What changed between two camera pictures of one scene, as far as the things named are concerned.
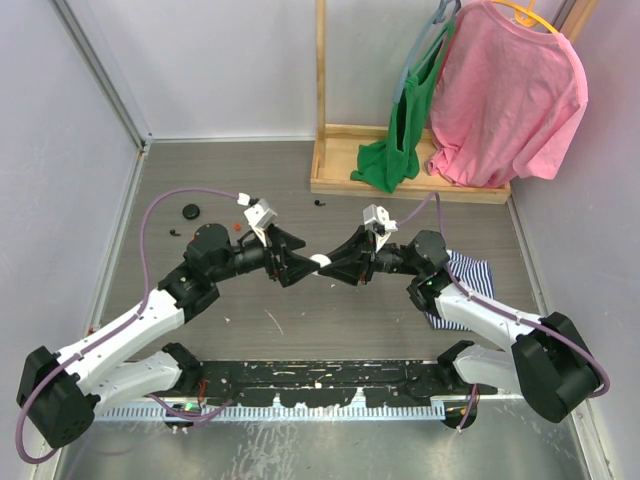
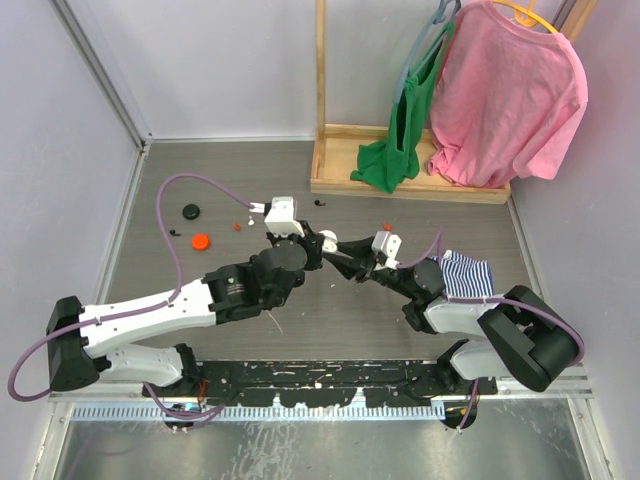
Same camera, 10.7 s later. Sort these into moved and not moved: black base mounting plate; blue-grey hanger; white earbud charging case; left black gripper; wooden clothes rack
Moved: left black gripper; white earbud charging case
Not moved: black base mounting plate; blue-grey hanger; wooden clothes rack
